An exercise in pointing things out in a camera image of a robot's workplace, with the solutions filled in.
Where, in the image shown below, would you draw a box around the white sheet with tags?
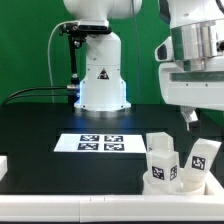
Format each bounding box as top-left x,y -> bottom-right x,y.
54,134 -> 146,154

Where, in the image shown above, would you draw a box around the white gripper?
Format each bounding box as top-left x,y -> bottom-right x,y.
159,59 -> 224,131

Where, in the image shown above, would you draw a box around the white camera cable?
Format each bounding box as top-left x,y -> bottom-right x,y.
47,21 -> 78,104

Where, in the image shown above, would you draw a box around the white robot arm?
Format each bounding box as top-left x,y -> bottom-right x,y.
63,0 -> 224,124

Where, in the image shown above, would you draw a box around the white round stool seat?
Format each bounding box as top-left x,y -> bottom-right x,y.
142,169 -> 206,195

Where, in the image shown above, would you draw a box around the black cables on table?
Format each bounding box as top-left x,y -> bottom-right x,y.
1,85 -> 80,107

